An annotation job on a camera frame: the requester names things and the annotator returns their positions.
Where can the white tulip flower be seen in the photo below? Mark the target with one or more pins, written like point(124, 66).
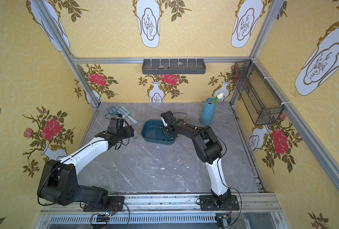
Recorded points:
point(218, 97)

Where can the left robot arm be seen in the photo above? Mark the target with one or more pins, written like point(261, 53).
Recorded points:
point(59, 183)

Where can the light blue toy fork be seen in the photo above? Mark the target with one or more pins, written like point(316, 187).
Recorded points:
point(125, 113)

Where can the grey wall shelf tray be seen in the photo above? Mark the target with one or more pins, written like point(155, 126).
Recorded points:
point(173, 66)

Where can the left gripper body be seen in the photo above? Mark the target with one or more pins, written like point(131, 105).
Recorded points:
point(128, 132)

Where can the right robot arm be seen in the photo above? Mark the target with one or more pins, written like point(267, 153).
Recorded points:
point(208, 149)

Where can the teal storage box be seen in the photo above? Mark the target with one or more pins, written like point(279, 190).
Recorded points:
point(153, 133)

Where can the black wire mesh basket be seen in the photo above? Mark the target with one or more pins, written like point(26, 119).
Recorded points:
point(261, 101)

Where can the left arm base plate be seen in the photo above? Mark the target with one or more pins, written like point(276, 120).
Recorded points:
point(109, 203)

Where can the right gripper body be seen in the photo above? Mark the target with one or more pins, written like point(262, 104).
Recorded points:
point(169, 128)

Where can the blue toy shovel yellow handle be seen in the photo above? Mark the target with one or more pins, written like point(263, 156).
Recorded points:
point(112, 110)

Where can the teal vase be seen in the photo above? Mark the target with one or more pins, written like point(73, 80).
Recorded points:
point(207, 114)

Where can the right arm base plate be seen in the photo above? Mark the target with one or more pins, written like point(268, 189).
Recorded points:
point(225, 202)

